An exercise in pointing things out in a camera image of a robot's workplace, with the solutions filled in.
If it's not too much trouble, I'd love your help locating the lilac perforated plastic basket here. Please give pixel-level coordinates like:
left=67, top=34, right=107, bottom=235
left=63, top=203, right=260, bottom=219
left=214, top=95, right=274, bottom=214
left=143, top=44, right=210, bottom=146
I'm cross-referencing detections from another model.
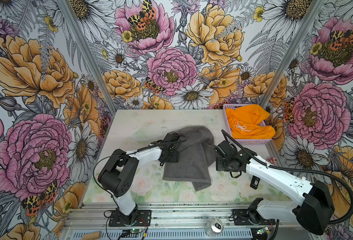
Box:
left=223, top=104, right=271, bottom=145

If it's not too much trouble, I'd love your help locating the grey terry towel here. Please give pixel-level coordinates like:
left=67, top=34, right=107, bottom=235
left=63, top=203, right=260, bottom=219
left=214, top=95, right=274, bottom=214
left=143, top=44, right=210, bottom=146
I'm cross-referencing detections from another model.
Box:
left=162, top=126, right=218, bottom=192

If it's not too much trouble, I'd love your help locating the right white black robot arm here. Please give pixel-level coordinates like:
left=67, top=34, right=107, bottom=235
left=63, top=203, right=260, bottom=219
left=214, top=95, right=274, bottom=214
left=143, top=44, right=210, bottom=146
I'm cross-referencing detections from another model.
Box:
left=215, top=141, right=335, bottom=235

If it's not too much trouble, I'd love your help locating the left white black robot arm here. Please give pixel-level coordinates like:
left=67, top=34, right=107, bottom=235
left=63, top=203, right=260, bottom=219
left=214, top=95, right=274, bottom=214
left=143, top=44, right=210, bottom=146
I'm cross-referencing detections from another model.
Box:
left=96, top=133, right=188, bottom=218

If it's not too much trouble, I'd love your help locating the black tag with label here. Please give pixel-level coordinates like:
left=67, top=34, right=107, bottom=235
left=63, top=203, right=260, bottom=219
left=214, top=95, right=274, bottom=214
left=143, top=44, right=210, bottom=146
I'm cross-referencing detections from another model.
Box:
left=250, top=176, right=261, bottom=190

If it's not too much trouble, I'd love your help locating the right green circuit board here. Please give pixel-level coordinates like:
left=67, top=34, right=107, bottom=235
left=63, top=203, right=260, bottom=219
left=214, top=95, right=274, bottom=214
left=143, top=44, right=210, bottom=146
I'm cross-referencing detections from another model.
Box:
left=256, top=227, right=270, bottom=235

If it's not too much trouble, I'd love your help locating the green circuit board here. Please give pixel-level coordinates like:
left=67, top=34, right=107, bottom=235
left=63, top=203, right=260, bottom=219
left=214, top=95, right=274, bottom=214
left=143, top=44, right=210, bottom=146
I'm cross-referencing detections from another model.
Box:
left=256, top=227, right=270, bottom=235
left=122, top=229, right=145, bottom=235

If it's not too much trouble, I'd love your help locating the left green circuit board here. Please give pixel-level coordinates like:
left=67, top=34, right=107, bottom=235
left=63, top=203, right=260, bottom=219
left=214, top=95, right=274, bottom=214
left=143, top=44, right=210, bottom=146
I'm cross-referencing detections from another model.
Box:
left=122, top=229, right=145, bottom=235

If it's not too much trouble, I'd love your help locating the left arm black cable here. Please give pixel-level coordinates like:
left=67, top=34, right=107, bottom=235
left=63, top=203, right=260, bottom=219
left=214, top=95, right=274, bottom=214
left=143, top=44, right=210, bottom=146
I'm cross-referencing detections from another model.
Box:
left=92, top=135, right=189, bottom=199

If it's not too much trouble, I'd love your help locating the orange garment with drawstring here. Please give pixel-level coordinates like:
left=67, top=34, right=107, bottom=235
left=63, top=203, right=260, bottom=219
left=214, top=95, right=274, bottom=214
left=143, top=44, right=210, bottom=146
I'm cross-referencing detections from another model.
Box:
left=225, top=105, right=276, bottom=140

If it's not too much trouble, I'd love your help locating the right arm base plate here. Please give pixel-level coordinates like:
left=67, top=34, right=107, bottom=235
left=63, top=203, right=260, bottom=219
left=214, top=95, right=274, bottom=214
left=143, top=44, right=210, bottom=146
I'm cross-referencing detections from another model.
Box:
left=229, top=209, right=276, bottom=226

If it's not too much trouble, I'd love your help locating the aluminium rail frame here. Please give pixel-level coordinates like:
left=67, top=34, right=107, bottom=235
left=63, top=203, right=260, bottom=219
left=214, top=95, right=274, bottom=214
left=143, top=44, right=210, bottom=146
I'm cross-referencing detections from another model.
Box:
left=60, top=203, right=325, bottom=240

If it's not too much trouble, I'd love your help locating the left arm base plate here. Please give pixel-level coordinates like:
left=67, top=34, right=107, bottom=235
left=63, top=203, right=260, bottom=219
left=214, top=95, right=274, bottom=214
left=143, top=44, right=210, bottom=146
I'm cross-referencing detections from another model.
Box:
left=108, top=210, right=152, bottom=227

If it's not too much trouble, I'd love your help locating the right aluminium corner post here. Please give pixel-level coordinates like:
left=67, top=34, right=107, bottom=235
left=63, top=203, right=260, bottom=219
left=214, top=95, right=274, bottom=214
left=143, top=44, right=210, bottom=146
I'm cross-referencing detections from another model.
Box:
left=256, top=0, right=327, bottom=114

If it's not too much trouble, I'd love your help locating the aluminium corner post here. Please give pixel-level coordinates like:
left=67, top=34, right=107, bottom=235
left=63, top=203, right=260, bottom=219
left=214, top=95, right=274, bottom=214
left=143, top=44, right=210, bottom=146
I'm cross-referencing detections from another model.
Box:
left=58, top=1, right=117, bottom=117
left=256, top=0, right=327, bottom=114

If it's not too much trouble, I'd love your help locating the wooden cylinder handle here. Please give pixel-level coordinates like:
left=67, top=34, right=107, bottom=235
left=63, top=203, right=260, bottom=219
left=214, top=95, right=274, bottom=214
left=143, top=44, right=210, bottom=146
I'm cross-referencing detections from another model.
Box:
left=81, top=231, right=102, bottom=240

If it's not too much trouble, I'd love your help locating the left aluminium corner post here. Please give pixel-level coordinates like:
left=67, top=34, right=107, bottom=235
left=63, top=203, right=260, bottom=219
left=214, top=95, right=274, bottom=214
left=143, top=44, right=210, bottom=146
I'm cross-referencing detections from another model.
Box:
left=58, top=1, right=117, bottom=117

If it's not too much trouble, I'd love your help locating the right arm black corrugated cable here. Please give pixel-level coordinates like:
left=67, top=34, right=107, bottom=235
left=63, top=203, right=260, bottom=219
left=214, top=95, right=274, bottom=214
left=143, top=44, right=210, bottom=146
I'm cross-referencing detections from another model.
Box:
left=221, top=129, right=353, bottom=226

